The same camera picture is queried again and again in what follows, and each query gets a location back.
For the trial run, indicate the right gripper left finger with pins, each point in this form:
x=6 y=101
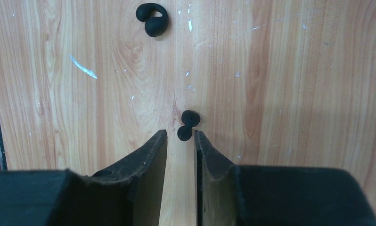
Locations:
x=126 y=193

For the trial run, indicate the black earbud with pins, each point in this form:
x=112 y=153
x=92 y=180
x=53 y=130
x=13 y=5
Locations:
x=189 y=119
x=155 y=17

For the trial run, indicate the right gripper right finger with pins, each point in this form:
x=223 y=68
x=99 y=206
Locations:
x=251 y=195

